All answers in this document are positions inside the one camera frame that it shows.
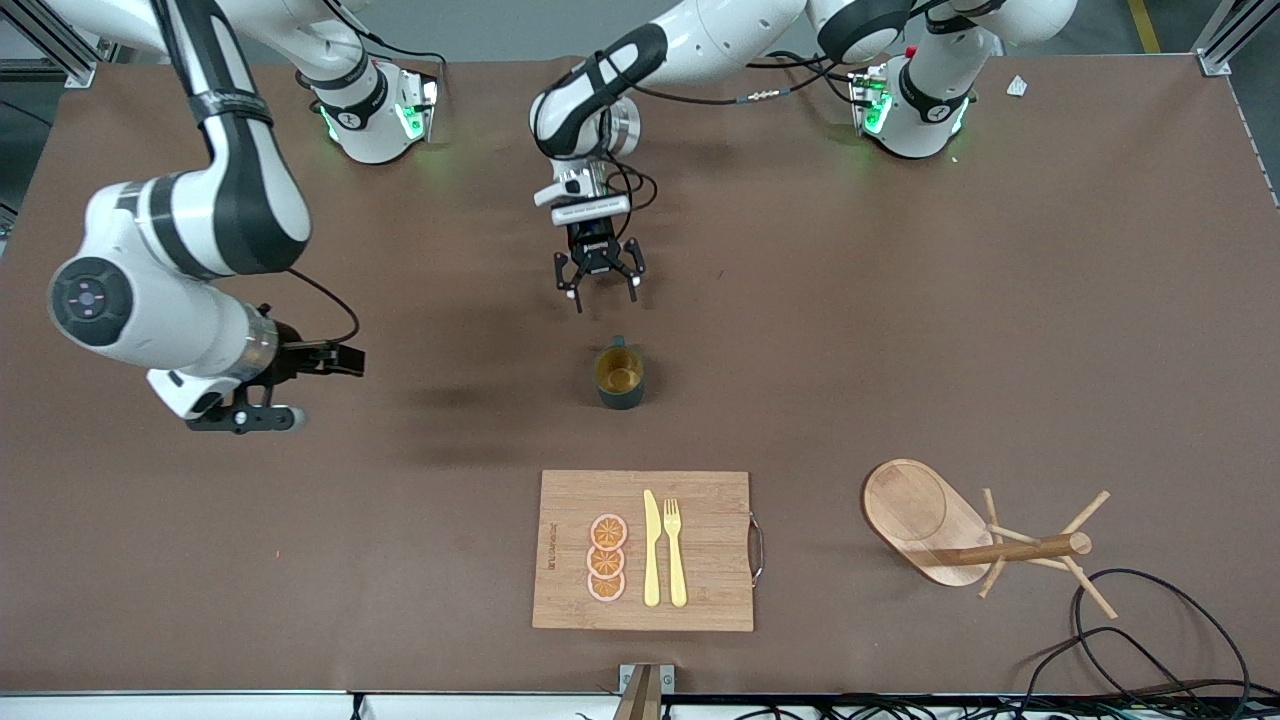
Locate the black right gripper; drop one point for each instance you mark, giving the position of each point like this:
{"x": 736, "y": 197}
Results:
{"x": 292, "y": 357}

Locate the dark green ribbed cup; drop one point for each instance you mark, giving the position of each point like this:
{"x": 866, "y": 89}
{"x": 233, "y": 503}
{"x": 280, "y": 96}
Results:
{"x": 620, "y": 375}

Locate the orange slice toy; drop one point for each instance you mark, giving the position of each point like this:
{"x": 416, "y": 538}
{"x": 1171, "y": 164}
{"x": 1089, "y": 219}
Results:
{"x": 605, "y": 562}
{"x": 609, "y": 531}
{"x": 606, "y": 588}

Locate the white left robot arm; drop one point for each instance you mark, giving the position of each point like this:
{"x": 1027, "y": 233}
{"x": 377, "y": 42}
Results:
{"x": 720, "y": 35}

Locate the metal base connector bracket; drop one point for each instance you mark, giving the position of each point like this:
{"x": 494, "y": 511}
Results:
{"x": 868, "y": 100}
{"x": 422, "y": 105}

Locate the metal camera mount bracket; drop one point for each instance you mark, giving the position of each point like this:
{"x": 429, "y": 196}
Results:
{"x": 640, "y": 690}

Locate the white paper scrap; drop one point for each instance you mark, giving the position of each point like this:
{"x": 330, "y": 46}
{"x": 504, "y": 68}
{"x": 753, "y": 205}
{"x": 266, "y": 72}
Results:
{"x": 1017, "y": 86}

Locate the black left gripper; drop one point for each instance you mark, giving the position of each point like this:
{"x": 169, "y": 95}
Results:
{"x": 592, "y": 243}

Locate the bamboo cutting board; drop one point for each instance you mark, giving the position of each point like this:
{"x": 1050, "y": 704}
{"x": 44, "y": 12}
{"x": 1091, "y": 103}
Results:
{"x": 700, "y": 600}

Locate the aluminium frame profile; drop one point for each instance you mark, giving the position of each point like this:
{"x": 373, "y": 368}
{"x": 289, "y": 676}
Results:
{"x": 1225, "y": 40}
{"x": 60, "y": 55}

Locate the wooden mug tree stand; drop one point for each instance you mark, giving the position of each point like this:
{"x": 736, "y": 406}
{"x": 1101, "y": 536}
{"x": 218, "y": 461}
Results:
{"x": 920, "y": 520}

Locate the yellow plastic knife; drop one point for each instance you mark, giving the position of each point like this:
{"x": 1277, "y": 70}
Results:
{"x": 652, "y": 560}

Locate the yellow plastic fork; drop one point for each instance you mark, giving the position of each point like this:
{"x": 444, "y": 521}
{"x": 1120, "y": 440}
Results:
{"x": 676, "y": 570}

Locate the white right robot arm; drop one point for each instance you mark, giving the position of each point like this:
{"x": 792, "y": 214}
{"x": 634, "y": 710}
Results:
{"x": 240, "y": 200}

